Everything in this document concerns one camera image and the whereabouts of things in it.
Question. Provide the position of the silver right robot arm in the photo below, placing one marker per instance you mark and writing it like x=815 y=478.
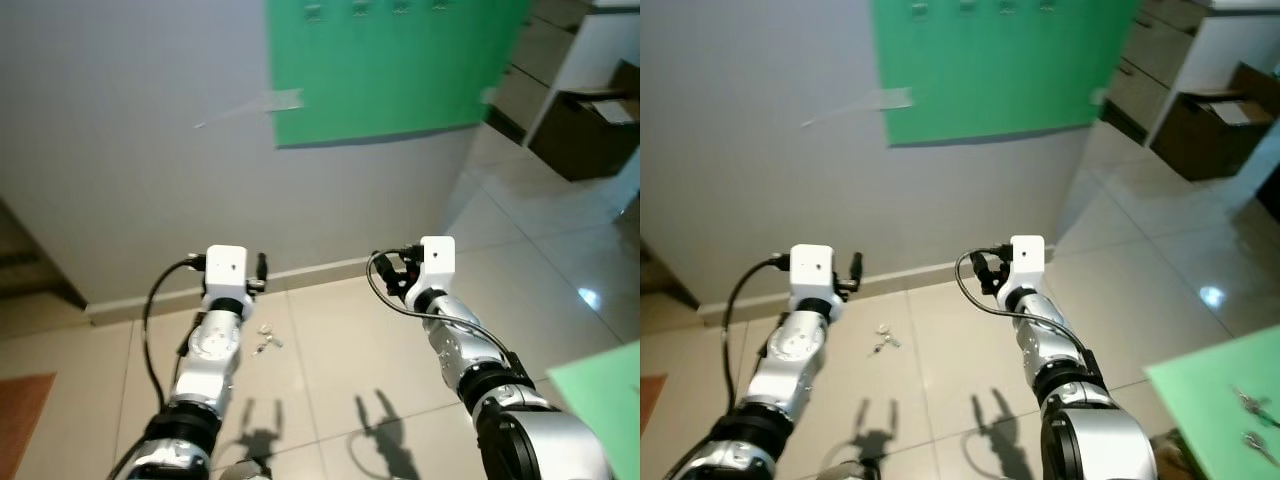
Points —
x=1040 y=345
x=455 y=345

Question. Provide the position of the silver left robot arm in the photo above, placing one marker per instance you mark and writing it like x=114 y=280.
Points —
x=205 y=345
x=790 y=350

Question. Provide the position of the silver keys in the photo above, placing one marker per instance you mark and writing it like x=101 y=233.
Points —
x=884 y=343
x=265 y=345

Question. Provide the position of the long clear tape strip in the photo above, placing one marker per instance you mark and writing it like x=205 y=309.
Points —
x=893 y=98
x=285 y=100

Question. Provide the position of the dark brown furniture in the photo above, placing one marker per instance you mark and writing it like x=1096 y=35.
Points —
x=660 y=285
x=25 y=265

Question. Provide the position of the small clear tape piece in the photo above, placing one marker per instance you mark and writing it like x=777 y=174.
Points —
x=488 y=95
x=1097 y=95

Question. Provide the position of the dark brown box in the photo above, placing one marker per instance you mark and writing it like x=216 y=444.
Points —
x=1200 y=140
x=580 y=140

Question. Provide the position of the orange floor mat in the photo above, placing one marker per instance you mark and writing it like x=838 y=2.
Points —
x=650 y=400
x=20 y=425

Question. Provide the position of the green table mat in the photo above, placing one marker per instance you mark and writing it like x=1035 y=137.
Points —
x=1210 y=400
x=605 y=420

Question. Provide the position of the white drawer cabinet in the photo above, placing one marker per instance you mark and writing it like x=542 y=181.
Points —
x=540 y=60
x=1150 y=60

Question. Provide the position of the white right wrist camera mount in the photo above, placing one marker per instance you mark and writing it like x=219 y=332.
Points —
x=437 y=260
x=1028 y=258

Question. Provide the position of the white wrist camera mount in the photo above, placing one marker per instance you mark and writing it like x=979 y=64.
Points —
x=1028 y=258
x=812 y=265
x=225 y=265
x=437 y=260

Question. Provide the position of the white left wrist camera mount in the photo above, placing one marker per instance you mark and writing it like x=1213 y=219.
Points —
x=225 y=265
x=812 y=265

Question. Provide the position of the green wall board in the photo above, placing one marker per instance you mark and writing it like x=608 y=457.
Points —
x=1000 y=80
x=400 y=80

